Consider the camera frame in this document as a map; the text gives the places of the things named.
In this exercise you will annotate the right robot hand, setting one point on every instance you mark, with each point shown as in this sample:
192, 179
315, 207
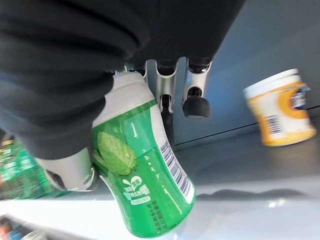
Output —
62, 50

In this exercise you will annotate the green mint gum bottle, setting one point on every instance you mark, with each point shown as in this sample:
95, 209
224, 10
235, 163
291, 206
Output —
145, 160

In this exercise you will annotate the green packaged goods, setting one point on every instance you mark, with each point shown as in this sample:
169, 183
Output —
20, 172

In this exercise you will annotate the grey metal shelf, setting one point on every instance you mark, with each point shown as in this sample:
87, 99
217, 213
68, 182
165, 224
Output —
240, 175

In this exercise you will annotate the yellow gum bottle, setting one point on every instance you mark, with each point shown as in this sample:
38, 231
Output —
280, 107

